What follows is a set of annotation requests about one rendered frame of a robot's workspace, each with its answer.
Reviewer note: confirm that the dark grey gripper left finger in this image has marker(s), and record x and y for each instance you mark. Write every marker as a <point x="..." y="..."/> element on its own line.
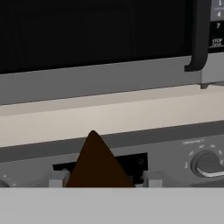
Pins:
<point x="57" y="178"/>

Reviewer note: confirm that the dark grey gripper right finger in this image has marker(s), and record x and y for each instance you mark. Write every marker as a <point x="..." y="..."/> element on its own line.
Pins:
<point x="154" y="178"/>

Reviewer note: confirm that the dark brown cake wedge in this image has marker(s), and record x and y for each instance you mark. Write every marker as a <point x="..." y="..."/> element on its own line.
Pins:
<point x="97" y="163"/>

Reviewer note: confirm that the dark grey oven knob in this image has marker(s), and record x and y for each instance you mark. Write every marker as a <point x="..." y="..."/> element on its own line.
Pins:
<point x="207" y="164"/>

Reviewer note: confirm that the grey microwave oven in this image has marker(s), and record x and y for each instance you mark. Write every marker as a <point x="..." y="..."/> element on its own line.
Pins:
<point x="214" y="67"/>

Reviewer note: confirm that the black glass microwave door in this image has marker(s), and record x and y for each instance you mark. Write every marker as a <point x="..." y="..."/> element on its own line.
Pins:
<point x="96" y="43"/>

